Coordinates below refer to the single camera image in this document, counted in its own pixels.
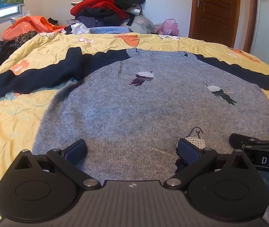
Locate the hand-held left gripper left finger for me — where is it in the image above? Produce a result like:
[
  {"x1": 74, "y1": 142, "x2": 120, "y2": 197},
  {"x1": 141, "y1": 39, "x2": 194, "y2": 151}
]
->
[{"x1": 13, "y1": 139, "x2": 102, "y2": 190}]

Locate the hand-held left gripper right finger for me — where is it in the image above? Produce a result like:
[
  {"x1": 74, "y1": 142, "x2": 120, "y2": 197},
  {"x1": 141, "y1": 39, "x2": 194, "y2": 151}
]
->
[{"x1": 163, "y1": 138, "x2": 255, "y2": 191}]

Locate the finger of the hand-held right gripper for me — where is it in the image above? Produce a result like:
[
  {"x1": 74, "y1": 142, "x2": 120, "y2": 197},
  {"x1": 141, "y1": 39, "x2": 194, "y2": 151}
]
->
[{"x1": 229, "y1": 133, "x2": 269, "y2": 151}]

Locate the grey sweater with navy sleeves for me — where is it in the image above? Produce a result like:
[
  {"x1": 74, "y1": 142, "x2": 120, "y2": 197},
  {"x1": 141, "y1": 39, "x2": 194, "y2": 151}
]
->
[{"x1": 0, "y1": 47, "x2": 269, "y2": 227}]

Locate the pile of clothes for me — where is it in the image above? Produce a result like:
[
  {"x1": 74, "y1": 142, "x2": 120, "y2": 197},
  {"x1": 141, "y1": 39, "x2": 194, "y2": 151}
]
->
[{"x1": 70, "y1": 0, "x2": 147, "y2": 29}]

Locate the yellow printed quilt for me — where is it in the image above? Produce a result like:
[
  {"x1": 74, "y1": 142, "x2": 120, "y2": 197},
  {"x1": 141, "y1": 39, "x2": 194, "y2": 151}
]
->
[{"x1": 0, "y1": 32, "x2": 269, "y2": 227}]

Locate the white crumpled cloth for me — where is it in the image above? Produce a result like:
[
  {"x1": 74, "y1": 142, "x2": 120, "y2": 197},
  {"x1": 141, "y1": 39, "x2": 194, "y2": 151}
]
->
[{"x1": 61, "y1": 20, "x2": 90, "y2": 35}]

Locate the light blue folded blanket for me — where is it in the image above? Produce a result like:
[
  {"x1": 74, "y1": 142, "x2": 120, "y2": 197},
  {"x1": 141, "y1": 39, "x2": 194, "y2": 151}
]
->
[{"x1": 89, "y1": 26, "x2": 133, "y2": 35}]

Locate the brown wooden door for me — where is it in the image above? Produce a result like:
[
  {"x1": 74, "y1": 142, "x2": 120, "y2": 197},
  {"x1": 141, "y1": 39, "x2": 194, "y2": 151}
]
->
[{"x1": 188, "y1": 0, "x2": 241, "y2": 48}]

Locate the pink plastic bag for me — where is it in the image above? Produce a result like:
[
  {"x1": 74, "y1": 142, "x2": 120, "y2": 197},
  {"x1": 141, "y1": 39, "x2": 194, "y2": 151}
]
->
[{"x1": 157, "y1": 18, "x2": 180, "y2": 36}]

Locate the orange plastic bag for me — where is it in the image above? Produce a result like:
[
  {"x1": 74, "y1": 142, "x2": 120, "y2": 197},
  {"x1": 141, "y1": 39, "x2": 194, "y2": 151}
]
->
[{"x1": 2, "y1": 16, "x2": 65, "y2": 41}]

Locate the clear plastic bag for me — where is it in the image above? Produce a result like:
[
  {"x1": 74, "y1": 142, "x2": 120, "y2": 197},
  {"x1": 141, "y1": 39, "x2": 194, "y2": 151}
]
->
[{"x1": 127, "y1": 15, "x2": 161, "y2": 35}]

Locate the floral pillow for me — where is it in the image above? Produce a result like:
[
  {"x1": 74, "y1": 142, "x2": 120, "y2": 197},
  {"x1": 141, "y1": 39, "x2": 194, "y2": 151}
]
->
[{"x1": 10, "y1": 11, "x2": 31, "y2": 25}]

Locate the window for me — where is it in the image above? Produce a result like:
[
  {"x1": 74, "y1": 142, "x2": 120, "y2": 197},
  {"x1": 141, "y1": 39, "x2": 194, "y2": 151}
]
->
[{"x1": 0, "y1": 5, "x2": 22, "y2": 30}]

